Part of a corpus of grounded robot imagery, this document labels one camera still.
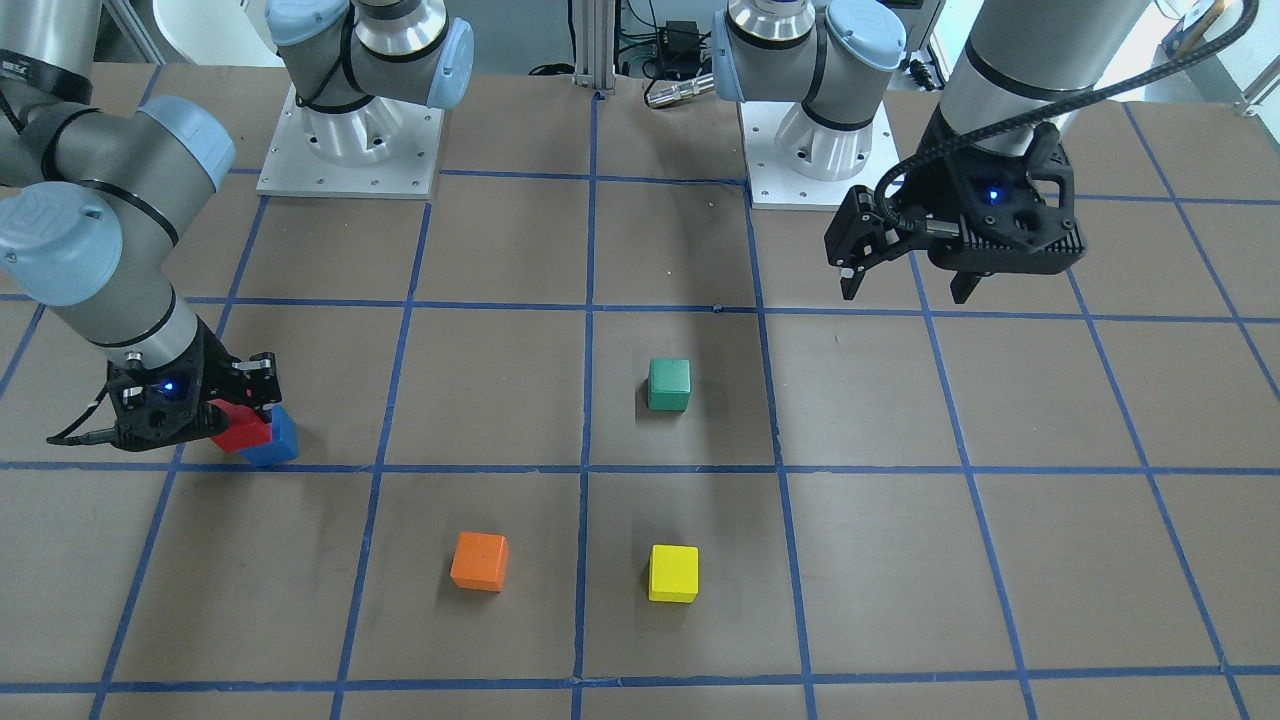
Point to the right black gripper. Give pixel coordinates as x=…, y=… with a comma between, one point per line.
x=212, y=374

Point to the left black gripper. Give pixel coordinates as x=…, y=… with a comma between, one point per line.
x=948, y=176

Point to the red wooden block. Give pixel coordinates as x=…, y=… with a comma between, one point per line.
x=245, y=428

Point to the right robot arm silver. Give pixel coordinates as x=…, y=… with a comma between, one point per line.
x=101, y=200

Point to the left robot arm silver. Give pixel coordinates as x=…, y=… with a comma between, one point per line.
x=836, y=58

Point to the blue wooden block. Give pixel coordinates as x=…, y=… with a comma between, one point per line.
x=282, y=445

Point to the green wooden block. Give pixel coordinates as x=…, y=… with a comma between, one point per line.
x=669, y=384

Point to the orange wooden block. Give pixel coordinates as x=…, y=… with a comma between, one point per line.
x=480, y=562

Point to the yellow wooden block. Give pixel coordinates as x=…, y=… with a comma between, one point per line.
x=674, y=573

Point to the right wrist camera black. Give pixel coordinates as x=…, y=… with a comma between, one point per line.
x=161, y=413

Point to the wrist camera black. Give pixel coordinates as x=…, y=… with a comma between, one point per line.
x=1016, y=213
x=161, y=413

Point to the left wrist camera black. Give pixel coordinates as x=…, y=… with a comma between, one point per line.
x=1016, y=213

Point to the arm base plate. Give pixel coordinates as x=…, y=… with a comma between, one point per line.
x=794, y=164
x=387, y=150

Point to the aluminium frame post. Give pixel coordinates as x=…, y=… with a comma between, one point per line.
x=594, y=26

